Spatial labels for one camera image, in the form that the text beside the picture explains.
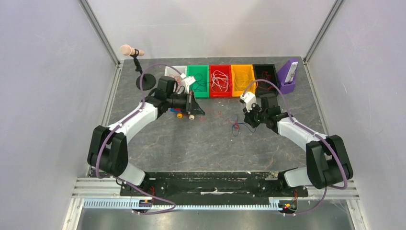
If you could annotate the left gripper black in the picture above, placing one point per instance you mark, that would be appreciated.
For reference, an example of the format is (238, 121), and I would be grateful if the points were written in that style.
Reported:
(192, 107)

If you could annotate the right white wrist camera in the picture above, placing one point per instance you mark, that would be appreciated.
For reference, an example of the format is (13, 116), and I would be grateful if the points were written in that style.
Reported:
(248, 99)

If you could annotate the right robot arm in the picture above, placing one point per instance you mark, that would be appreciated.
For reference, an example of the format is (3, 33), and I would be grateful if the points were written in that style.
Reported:
(327, 161)

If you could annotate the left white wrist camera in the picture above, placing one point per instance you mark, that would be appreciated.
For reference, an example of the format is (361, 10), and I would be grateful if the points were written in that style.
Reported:
(186, 82)

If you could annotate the toy brick car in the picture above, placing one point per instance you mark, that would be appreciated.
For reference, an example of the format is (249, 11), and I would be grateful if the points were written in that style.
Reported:
(180, 114)

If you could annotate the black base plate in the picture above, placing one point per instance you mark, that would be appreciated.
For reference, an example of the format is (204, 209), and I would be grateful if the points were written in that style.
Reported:
(218, 188)

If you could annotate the yellow bin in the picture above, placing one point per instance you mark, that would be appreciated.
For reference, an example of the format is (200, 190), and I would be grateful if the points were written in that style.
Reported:
(242, 76)

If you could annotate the purple metronome holder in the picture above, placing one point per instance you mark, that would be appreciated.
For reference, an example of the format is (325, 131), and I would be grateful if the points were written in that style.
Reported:
(287, 76)

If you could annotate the red bin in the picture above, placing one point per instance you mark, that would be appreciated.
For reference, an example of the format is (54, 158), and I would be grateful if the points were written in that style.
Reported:
(220, 81)

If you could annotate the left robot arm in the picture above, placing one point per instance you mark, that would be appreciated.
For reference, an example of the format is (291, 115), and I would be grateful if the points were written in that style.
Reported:
(108, 148)

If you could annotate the white slotted cable duct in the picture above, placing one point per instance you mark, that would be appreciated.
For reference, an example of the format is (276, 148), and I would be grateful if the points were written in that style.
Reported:
(147, 205)

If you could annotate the pink microphone on stand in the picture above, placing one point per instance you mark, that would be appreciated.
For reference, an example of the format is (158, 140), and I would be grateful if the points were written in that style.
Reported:
(148, 81)

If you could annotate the white bin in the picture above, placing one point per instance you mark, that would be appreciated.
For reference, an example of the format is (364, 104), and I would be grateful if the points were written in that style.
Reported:
(175, 74)

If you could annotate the black bin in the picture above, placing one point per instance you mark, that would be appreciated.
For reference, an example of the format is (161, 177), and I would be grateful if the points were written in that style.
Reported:
(267, 72)

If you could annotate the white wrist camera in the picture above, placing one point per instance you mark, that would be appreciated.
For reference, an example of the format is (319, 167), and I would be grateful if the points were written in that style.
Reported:
(248, 99)
(186, 82)

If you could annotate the green bin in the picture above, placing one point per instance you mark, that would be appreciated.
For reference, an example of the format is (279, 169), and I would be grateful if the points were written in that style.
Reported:
(201, 74)

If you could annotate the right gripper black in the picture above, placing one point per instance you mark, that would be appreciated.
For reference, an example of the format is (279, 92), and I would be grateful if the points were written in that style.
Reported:
(251, 115)

